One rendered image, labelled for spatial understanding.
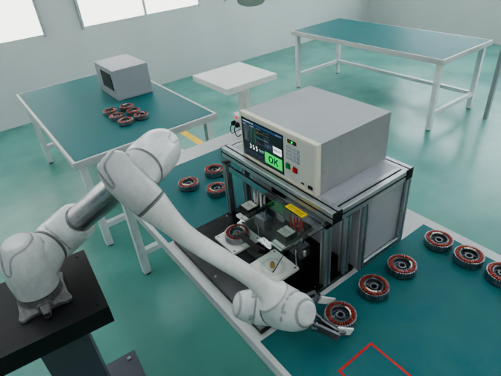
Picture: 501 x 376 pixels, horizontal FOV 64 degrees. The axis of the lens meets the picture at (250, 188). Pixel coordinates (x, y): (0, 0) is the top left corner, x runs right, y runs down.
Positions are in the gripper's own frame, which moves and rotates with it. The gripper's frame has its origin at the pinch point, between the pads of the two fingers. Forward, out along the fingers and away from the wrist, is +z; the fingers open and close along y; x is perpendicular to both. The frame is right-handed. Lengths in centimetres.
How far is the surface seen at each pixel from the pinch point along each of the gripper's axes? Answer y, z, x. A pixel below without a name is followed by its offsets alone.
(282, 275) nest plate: -24.1, -11.3, -5.8
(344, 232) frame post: -18.2, -1.7, 22.7
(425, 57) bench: -246, 188, 102
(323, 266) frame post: -15.1, -4.5, 8.3
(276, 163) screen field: -45, -25, 31
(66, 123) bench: -237, -95, -62
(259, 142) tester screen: -55, -30, 33
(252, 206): -54, -20, 5
